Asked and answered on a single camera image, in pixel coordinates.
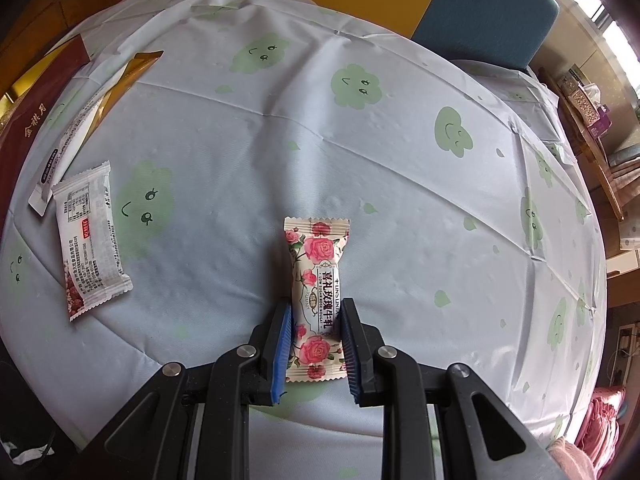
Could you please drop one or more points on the wooden rack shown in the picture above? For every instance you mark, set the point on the wooden rack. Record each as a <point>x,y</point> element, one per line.
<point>600,170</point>

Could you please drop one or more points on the white snack packet red label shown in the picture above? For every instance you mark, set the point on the white snack packet red label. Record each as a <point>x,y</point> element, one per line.
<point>87,240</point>

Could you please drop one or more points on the blue chair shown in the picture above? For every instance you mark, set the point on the blue chair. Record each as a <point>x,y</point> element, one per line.
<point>480,5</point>

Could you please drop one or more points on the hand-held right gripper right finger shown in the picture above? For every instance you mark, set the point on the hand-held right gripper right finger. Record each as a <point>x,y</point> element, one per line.
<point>350,355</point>

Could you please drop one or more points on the crumpled white paper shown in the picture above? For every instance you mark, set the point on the crumpled white paper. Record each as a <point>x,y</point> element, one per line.
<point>30,452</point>

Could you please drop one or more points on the long white gold sachet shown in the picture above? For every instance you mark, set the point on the long white gold sachet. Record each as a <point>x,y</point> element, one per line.
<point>75,145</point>

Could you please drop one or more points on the rose print candy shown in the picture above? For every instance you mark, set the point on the rose print candy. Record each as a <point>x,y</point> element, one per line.
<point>315,280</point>

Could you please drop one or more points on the cloud print plastic tablecloth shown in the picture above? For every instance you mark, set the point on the cloud print plastic tablecloth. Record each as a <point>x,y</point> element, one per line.
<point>250,135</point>

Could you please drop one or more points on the small purple box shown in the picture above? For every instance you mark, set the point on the small purple box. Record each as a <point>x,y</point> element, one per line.
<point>601,121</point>

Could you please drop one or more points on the maroon gift box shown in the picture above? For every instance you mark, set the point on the maroon gift box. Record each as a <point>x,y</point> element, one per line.
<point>30,125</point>

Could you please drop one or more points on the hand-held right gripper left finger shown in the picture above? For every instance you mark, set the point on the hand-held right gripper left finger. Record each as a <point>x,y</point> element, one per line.
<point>280,350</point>

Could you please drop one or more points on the pink fuzzy cloth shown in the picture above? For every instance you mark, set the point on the pink fuzzy cloth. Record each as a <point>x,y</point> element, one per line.
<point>595,435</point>

